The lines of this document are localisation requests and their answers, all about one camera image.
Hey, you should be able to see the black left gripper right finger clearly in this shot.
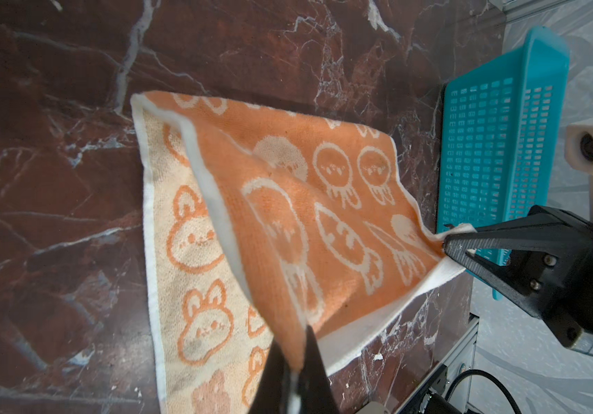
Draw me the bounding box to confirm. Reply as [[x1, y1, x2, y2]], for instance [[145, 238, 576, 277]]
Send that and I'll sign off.
[[298, 326, 339, 414]]

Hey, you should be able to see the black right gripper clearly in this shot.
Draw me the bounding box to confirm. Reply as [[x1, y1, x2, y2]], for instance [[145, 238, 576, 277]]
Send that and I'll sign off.
[[443, 205, 593, 349]]

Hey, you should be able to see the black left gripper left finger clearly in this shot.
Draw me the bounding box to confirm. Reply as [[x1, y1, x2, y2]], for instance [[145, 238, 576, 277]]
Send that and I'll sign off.
[[249, 341, 291, 414]]

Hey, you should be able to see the teal perforated plastic basket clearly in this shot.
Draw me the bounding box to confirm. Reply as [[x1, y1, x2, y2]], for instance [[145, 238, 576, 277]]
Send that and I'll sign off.
[[435, 27, 572, 301]]

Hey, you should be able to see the orange rabbit print towel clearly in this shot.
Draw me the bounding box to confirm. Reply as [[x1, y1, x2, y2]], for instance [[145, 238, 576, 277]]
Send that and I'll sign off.
[[131, 91, 464, 413]]

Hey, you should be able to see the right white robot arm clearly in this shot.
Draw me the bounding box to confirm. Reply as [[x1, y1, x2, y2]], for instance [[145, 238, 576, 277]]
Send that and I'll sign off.
[[444, 176, 593, 357]]

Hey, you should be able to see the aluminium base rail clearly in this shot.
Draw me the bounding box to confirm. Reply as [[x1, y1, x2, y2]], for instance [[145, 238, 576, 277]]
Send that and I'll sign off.
[[396, 314, 479, 413]]

